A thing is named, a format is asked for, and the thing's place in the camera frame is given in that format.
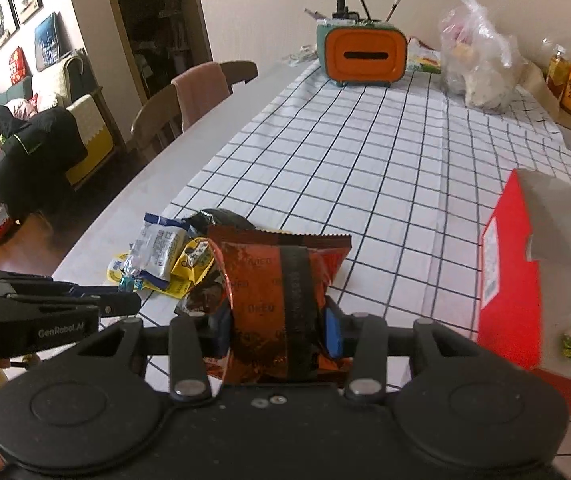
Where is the blue and white snack packet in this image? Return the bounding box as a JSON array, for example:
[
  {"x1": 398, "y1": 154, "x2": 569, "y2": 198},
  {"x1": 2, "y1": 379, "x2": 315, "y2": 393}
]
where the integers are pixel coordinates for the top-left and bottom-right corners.
[{"x1": 128, "y1": 213, "x2": 192, "y2": 282}]

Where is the checked white tablecloth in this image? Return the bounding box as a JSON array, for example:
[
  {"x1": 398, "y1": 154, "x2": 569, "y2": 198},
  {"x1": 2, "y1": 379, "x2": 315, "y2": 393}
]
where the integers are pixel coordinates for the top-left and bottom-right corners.
[{"x1": 138, "y1": 57, "x2": 571, "y2": 461}]

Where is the cream armchair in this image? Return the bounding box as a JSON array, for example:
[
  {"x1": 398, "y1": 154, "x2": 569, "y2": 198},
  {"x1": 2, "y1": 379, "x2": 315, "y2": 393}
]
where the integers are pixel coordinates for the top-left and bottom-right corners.
[{"x1": 30, "y1": 50, "x2": 117, "y2": 187}]

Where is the orange-brown snack packet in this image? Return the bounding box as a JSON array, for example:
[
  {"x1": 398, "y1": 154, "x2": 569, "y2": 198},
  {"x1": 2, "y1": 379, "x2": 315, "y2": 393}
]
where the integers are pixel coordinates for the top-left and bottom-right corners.
[{"x1": 208, "y1": 225, "x2": 353, "y2": 387}]

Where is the yellow snack packet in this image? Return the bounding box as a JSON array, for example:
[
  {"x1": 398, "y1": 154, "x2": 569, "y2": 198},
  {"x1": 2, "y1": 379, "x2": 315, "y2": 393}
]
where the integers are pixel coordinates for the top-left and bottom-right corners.
[{"x1": 142, "y1": 237, "x2": 217, "y2": 297}]

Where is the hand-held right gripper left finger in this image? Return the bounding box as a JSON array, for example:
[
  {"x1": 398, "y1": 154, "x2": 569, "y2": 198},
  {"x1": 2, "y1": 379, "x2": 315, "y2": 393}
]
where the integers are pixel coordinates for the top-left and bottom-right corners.
[{"x1": 80, "y1": 305, "x2": 232, "y2": 402}]

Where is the small teal wrapped candy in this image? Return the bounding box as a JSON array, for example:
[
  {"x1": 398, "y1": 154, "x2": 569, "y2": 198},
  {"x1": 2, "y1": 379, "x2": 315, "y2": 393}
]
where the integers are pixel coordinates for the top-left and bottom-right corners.
[{"x1": 118, "y1": 270, "x2": 145, "y2": 292}]

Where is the clear plastic bag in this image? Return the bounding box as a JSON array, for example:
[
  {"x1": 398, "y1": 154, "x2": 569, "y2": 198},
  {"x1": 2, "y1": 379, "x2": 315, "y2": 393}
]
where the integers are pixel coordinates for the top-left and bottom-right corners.
[{"x1": 438, "y1": 0, "x2": 527, "y2": 115}]

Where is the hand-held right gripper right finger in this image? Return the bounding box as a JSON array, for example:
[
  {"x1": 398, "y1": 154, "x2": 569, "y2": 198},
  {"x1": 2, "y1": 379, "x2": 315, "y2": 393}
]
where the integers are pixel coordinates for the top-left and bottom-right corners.
[{"x1": 323, "y1": 296, "x2": 471, "y2": 402}]

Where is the blue cushion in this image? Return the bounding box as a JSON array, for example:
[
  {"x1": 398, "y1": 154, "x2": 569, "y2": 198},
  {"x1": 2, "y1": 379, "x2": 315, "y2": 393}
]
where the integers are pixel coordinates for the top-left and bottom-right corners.
[{"x1": 32, "y1": 11, "x2": 65, "y2": 72}]

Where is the dark brown snack packet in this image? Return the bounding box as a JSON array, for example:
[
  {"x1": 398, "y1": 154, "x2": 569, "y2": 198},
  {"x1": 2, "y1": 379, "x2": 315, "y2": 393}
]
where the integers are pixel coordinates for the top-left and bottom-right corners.
[{"x1": 174, "y1": 280, "x2": 227, "y2": 317}]

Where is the green and yellow packet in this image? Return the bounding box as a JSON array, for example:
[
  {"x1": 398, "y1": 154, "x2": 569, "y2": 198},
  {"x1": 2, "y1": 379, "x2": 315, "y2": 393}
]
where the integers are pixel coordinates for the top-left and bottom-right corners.
[{"x1": 407, "y1": 36, "x2": 442, "y2": 74}]

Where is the cream sideboard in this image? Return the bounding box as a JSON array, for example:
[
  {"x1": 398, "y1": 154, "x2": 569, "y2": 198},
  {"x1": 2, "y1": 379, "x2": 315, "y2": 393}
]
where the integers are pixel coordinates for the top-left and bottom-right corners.
[{"x1": 515, "y1": 59, "x2": 571, "y2": 196}]

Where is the amber jar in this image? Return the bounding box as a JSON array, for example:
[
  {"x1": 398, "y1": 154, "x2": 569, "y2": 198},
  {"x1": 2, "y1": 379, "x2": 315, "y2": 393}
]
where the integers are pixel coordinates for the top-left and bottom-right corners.
[{"x1": 544, "y1": 39, "x2": 571, "y2": 102}]

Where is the black clothing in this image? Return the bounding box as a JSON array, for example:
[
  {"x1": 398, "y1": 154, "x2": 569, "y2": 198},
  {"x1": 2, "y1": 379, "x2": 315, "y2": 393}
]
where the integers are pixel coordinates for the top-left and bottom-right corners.
[{"x1": 0, "y1": 106, "x2": 90, "y2": 217}]

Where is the orange tissue box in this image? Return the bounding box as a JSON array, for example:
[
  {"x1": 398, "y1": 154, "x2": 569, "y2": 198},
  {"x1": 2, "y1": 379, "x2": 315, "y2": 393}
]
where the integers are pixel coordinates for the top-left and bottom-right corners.
[{"x1": 316, "y1": 16, "x2": 410, "y2": 89}]

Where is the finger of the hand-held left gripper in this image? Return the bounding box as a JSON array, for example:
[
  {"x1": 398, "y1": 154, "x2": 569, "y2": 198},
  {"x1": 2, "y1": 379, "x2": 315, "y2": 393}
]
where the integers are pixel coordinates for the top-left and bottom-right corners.
[
  {"x1": 0, "y1": 270, "x2": 80, "y2": 297},
  {"x1": 8, "y1": 284, "x2": 142, "y2": 319}
]

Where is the red cardboard box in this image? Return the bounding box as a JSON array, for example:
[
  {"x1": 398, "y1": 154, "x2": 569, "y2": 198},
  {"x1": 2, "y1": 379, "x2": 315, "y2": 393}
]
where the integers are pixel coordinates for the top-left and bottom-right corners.
[{"x1": 476, "y1": 168, "x2": 571, "y2": 417}]

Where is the black snack packet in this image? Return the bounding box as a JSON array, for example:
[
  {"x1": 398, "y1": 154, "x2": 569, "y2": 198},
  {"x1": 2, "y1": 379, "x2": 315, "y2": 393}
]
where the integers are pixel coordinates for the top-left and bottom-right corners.
[{"x1": 183, "y1": 208, "x2": 252, "y2": 241}]

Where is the pink cloth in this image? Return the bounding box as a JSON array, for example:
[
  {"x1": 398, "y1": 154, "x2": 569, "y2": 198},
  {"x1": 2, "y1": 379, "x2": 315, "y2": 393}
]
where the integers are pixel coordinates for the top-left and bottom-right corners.
[{"x1": 170, "y1": 61, "x2": 232, "y2": 134}]

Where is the wooden chair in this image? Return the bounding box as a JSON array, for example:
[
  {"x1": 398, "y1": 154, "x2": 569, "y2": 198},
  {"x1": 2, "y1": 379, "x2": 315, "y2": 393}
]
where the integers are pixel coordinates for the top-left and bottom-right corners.
[
  {"x1": 218, "y1": 60, "x2": 259, "y2": 95},
  {"x1": 130, "y1": 84, "x2": 185, "y2": 162}
]

